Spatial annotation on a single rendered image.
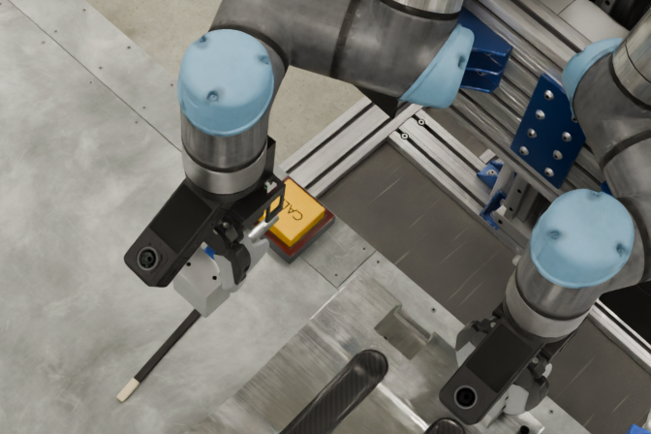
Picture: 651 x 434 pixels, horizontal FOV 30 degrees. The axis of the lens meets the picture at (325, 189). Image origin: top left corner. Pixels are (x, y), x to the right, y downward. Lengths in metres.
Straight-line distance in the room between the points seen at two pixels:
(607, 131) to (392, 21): 0.22
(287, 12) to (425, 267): 1.15
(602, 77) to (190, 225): 0.39
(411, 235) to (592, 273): 1.18
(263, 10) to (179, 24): 1.60
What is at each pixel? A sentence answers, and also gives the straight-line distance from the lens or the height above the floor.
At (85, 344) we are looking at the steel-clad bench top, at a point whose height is 0.80.
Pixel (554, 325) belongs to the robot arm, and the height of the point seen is 1.14.
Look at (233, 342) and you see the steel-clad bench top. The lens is 1.40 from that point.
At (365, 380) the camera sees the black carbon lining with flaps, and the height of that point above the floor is 0.88.
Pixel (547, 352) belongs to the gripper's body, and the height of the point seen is 1.04.
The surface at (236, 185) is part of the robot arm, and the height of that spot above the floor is 1.17.
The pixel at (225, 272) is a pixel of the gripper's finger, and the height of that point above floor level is 1.00.
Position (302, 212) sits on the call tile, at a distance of 1.44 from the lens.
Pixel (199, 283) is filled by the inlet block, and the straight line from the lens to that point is 1.26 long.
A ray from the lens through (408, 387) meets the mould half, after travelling 1.31.
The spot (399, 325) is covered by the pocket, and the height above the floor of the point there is 0.86.
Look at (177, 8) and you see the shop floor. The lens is 2.65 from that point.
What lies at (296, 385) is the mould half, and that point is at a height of 0.88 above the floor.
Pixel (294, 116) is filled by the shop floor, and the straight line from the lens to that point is 2.50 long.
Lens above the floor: 2.10
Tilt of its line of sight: 60 degrees down
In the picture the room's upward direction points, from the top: 10 degrees clockwise
